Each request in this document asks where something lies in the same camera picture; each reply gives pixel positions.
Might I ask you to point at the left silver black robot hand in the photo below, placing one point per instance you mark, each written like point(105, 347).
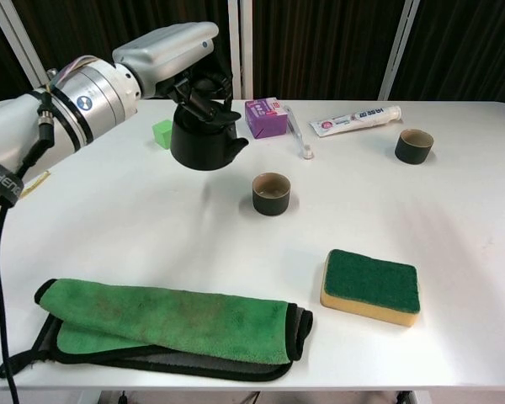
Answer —
point(168, 54)

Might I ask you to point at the black cast iron teapot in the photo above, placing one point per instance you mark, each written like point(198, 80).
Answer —
point(202, 147)

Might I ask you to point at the dark green ceramic cup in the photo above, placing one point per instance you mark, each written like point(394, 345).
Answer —
point(271, 204)
point(412, 153)

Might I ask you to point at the green cube block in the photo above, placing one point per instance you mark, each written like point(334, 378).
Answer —
point(162, 134)

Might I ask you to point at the purple carton box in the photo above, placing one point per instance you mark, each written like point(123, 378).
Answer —
point(265, 122)

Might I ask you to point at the white clear toothbrush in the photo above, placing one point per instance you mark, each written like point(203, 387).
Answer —
point(296, 132)

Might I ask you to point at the black pleated curtain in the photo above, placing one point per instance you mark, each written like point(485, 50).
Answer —
point(320, 33)

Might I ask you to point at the white toothpaste tube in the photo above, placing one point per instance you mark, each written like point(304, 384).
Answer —
point(353, 121)

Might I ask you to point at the green microfibre cloth black trim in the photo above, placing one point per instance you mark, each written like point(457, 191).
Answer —
point(172, 315)

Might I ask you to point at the green yellow scouring sponge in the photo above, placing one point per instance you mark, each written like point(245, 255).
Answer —
point(370, 282)

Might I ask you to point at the white upright frame post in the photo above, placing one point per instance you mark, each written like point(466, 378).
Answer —
point(240, 59)

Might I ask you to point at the white slanted frame post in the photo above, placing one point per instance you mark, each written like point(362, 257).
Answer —
point(19, 38)
point(397, 42)

